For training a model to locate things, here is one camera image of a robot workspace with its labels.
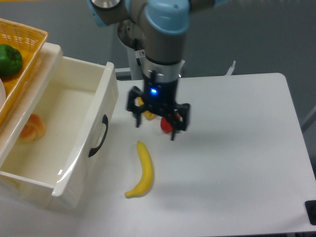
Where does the yellow bell pepper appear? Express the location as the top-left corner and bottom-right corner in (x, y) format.
(137, 97), (157, 120)

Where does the white plastic drawer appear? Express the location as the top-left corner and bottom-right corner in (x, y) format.
(0, 57), (119, 208)

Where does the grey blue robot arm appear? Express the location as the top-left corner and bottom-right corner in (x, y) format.
(87, 0), (225, 139)

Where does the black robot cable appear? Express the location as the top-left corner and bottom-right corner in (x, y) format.
(133, 38), (146, 80)

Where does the green bell pepper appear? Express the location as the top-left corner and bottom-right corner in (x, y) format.
(0, 44), (22, 77)

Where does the white drawer cabinet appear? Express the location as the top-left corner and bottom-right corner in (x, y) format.
(0, 42), (63, 163)

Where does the black object at table edge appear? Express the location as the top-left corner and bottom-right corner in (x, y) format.
(305, 200), (316, 226)

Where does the yellow woven basket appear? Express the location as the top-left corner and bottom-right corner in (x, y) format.
(0, 19), (48, 123)

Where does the red bell pepper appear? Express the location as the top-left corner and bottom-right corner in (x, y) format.
(160, 115), (177, 134)

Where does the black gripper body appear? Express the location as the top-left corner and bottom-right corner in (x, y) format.
(126, 70), (191, 131)

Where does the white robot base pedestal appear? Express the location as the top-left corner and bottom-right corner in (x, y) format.
(118, 20), (145, 80)

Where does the black drawer handle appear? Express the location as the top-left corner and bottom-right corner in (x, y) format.
(88, 114), (109, 158)

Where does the yellow banana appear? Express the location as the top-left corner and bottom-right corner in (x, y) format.
(124, 141), (155, 198)

